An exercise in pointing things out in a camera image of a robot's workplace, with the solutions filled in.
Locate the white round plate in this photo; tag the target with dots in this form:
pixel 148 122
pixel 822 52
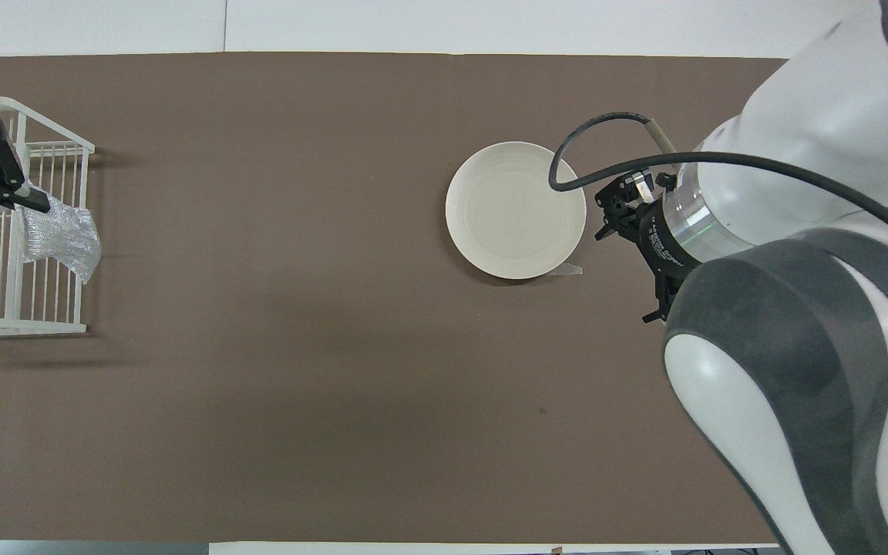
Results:
pixel 506 216

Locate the brown table mat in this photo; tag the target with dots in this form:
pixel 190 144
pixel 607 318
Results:
pixel 336 385

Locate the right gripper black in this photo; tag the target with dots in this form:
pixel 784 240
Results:
pixel 664 235

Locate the clear tape piece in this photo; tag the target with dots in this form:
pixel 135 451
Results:
pixel 572 269

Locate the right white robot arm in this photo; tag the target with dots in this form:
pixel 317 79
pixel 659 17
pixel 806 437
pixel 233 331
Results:
pixel 798 347

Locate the silver mesh sponge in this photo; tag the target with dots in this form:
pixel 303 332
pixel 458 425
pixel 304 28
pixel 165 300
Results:
pixel 62 235

